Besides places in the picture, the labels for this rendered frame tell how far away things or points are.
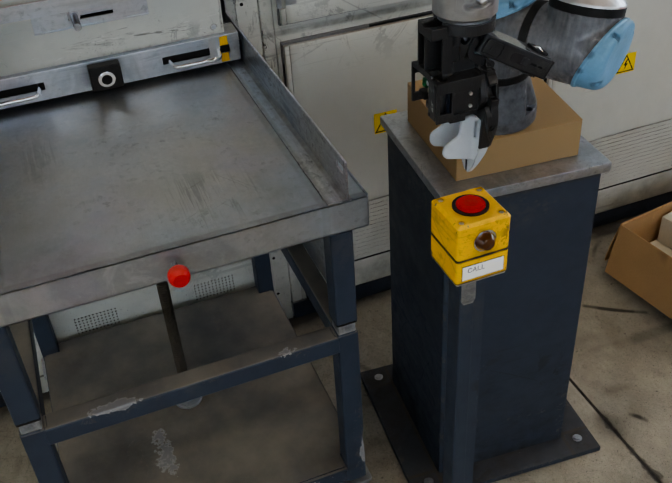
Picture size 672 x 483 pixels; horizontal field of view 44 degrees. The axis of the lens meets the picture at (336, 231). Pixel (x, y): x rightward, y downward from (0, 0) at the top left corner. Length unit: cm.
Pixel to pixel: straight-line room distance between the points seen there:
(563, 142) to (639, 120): 102
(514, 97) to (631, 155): 118
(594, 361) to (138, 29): 135
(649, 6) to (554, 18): 104
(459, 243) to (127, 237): 49
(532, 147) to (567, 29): 25
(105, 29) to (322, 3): 48
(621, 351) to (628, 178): 60
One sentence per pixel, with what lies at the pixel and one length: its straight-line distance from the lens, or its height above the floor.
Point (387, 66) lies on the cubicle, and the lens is 200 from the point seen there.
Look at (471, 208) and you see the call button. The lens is 111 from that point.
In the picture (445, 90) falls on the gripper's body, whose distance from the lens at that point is 98.
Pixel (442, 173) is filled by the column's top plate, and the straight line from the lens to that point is 148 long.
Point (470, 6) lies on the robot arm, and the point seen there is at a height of 119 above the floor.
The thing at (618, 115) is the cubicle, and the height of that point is 39.
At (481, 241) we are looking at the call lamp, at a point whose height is 88.
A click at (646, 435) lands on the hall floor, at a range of 209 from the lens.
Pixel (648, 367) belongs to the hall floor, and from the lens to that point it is 224.
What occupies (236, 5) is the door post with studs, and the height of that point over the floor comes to 90.
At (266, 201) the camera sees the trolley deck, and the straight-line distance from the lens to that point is 130.
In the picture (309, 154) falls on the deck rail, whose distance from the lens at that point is 140.
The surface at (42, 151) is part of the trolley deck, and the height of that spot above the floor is 82.
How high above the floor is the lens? 154
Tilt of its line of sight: 36 degrees down
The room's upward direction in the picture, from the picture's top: 4 degrees counter-clockwise
